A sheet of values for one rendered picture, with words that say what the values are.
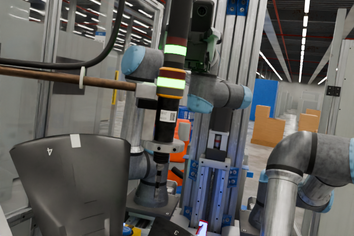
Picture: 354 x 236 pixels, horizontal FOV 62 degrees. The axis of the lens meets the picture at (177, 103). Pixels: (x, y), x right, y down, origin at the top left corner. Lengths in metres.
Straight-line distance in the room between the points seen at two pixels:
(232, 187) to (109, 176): 0.92
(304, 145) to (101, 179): 0.52
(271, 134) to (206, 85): 8.96
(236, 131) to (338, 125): 1.02
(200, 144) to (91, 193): 0.89
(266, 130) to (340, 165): 8.91
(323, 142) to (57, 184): 0.64
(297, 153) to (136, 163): 0.62
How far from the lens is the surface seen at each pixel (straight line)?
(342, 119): 2.24
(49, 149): 0.60
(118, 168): 0.59
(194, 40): 0.64
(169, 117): 0.45
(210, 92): 0.81
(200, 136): 1.37
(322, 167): 0.85
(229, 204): 1.45
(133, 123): 1.14
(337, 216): 2.36
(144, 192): 1.28
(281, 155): 0.83
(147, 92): 0.45
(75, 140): 0.61
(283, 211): 0.81
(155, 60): 1.12
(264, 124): 9.73
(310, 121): 7.97
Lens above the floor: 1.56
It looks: 4 degrees down
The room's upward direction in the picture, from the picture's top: 8 degrees clockwise
